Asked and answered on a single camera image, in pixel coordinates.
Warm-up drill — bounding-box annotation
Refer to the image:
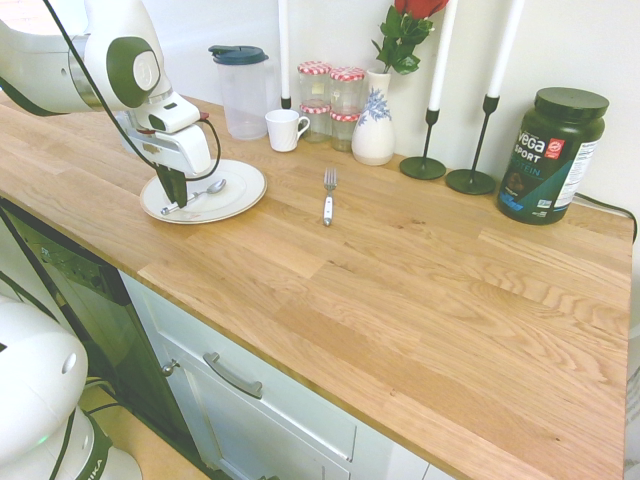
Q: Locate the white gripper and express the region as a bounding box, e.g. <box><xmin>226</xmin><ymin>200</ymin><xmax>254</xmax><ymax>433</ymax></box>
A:
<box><xmin>124</xmin><ymin>123</ymin><xmax>212</xmax><ymax>209</ymax></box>

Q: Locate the metal spoon with white handle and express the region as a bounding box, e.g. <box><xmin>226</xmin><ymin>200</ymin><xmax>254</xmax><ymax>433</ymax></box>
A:
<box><xmin>160</xmin><ymin>178</ymin><xmax>227</xmax><ymax>217</ymax></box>

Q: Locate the white plate with gold rim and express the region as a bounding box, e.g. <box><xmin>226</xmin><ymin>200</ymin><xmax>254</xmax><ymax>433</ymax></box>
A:
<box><xmin>139</xmin><ymin>158</ymin><xmax>268</xmax><ymax>226</ymax></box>

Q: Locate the clear pitcher with teal lid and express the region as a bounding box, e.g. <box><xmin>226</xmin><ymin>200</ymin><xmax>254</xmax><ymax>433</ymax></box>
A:
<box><xmin>208</xmin><ymin>44</ymin><xmax>271</xmax><ymax>141</ymax></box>

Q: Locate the white cup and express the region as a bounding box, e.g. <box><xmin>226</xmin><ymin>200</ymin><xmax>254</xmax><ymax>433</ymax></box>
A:
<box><xmin>264</xmin><ymin>108</ymin><xmax>312</xmax><ymax>153</ymax></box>

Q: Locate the glass jar with checkered lid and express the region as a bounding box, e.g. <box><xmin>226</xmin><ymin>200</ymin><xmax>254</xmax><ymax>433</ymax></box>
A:
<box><xmin>328</xmin><ymin>67</ymin><xmax>366</xmax><ymax>115</ymax></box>
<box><xmin>299</xmin><ymin>102</ymin><xmax>332</xmax><ymax>144</ymax></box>
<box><xmin>329</xmin><ymin>110</ymin><xmax>361</xmax><ymax>153</ymax></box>
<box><xmin>297</xmin><ymin>60</ymin><xmax>332</xmax><ymax>107</ymax></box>

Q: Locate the tall white candle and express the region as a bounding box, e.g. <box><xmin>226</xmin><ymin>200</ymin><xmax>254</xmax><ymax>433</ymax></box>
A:
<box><xmin>428</xmin><ymin>0</ymin><xmax>460</xmax><ymax>111</ymax></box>
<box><xmin>277</xmin><ymin>0</ymin><xmax>292</xmax><ymax>100</ymax></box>
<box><xmin>486</xmin><ymin>0</ymin><xmax>526</xmax><ymax>99</ymax></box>

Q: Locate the white vase with blue flowers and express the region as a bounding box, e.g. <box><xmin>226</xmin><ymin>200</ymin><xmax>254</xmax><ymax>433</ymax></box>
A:
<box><xmin>350</xmin><ymin>68</ymin><xmax>396</xmax><ymax>167</ymax></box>

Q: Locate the wooden robot mounting board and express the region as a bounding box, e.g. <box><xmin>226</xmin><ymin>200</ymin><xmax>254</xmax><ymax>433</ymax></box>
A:
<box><xmin>79</xmin><ymin>384</ymin><xmax>211</xmax><ymax>480</ymax></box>

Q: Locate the red rose with green leaves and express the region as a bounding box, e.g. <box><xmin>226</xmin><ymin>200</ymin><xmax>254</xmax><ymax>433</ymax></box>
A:
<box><xmin>370</xmin><ymin>0</ymin><xmax>451</xmax><ymax>76</ymax></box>

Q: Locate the dark green protein powder tub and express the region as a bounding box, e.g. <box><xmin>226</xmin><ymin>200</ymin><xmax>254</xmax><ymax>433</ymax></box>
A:
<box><xmin>496</xmin><ymin>87</ymin><xmax>611</xmax><ymax>226</ymax></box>

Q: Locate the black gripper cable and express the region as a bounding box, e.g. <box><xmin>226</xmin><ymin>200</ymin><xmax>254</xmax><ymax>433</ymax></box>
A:
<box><xmin>42</xmin><ymin>0</ymin><xmax>222</xmax><ymax>182</ymax></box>

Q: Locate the metal fork with white handle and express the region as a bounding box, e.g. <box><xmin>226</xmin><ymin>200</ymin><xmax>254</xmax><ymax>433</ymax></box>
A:
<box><xmin>322</xmin><ymin>167</ymin><xmax>339</xmax><ymax>227</ymax></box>

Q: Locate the silver drawer handle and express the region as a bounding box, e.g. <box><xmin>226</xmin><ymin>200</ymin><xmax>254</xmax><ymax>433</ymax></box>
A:
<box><xmin>202</xmin><ymin>351</ymin><xmax>264</xmax><ymax>400</ymax></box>

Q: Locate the white cabinet drawer with handle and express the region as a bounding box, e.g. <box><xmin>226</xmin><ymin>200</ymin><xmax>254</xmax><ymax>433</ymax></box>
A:
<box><xmin>119</xmin><ymin>269</ymin><xmax>451</xmax><ymax>480</ymax></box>

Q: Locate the black power cable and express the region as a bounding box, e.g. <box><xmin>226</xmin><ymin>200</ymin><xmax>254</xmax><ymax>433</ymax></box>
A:
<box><xmin>572</xmin><ymin>193</ymin><xmax>640</xmax><ymax>224</ymax></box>

